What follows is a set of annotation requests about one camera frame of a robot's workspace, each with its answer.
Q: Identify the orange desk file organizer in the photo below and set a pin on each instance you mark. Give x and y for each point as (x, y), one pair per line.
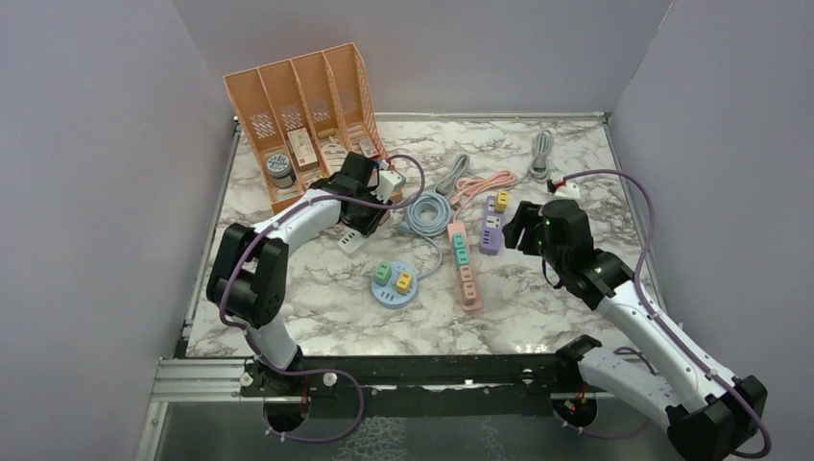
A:
(326, 92)

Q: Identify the green usb charger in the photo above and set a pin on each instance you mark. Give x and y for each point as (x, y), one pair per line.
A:
(382, 274)

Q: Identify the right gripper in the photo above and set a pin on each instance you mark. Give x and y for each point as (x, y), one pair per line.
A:
(529, 213)

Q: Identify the teal usb charger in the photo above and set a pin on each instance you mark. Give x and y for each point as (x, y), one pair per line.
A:
(462, 257)
(458, 241)

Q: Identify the white red box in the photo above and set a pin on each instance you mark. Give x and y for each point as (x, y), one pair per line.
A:
(302, 148)

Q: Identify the white power strip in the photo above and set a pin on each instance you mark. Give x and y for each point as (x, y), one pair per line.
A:
(352, 243)

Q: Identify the yellow usb charger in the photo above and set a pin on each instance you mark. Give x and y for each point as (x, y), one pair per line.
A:
(404, 283)

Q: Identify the round blue power strip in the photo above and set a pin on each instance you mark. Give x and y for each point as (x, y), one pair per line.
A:
(386, 295)

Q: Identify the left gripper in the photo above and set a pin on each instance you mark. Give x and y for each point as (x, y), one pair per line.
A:
(368, 226)

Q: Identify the pink usb charger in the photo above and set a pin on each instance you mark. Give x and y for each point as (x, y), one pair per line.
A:
(465, 274)
(469, 293)

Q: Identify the purple power strip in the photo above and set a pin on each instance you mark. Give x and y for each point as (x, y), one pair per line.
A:
(491, 237)

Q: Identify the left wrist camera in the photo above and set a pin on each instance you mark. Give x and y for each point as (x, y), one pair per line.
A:
(390, 182)

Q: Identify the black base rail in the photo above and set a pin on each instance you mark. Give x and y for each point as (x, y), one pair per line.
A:
(414, 386)

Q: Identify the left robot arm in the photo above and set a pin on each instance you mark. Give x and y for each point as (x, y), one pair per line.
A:
(248, 278)

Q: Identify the round tin in organizer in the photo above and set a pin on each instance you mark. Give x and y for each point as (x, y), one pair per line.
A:
(280, 171)

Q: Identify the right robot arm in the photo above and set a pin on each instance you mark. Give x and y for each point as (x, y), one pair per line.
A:
(707, 411)

